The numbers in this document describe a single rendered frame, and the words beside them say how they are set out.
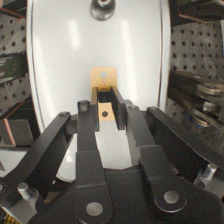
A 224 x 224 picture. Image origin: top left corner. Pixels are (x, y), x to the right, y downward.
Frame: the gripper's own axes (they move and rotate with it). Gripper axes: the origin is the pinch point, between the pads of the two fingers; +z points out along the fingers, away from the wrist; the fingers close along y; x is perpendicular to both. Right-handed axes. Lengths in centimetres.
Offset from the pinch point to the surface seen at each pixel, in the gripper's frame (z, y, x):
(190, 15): 8.0, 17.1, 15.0
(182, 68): 34.6, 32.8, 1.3
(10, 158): 4.6, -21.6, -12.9
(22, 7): 9.9, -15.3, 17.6
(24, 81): 34.6, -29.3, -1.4
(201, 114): -1.8, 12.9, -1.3
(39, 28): 4.6, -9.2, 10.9
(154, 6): 4.6, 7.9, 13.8
